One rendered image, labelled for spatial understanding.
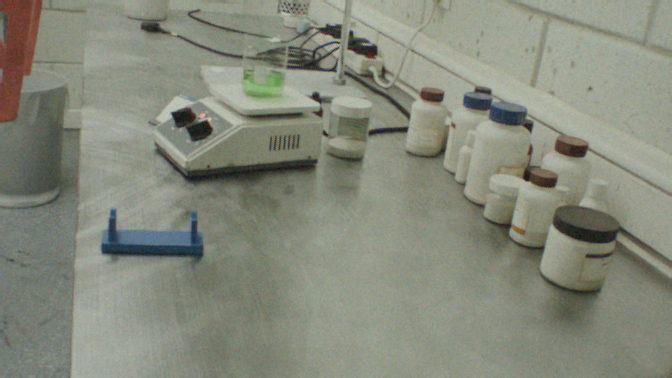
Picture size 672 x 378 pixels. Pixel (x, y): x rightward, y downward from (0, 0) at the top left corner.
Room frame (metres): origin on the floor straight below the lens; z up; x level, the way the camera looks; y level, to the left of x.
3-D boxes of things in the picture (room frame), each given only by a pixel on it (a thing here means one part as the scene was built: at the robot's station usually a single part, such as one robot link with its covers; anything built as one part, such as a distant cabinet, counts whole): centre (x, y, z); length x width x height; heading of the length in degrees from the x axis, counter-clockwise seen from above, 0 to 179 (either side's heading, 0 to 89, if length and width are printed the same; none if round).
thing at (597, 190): (0.81, -0.31, 0.79); 0.03 x 0.03 x 0.08
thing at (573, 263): (0.71, -0.27, 0.79); 0.07 x 0.07 x 0.07
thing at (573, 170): (0.87, -0.29, 0.80); 0.06 x 0.06 x 0.11
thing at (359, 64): (1.78, 0.02, 0.77); 0.40 x 0.06 x 0.04; 20
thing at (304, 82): (1.40, 0.13, 0.76); 0.30 x 0.20 x 0.01; 110
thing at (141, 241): (0.66, 0.17, 0.77); 0.10 x 0.03 x 0.04; 104
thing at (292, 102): (0.98, 0.11, 0.83); 0.12 x 0.12 x 0.01; 35
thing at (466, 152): (0.98, -0.19, 0.79); 0.03 x 0.03 x 0.07
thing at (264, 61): (0.98, 0.11, 0.88); 0.07 x 0.06 x 0.08; 40
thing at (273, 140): (0.97, 0.13, 0.79); 0.22 x 0.13 x 0.08; 125
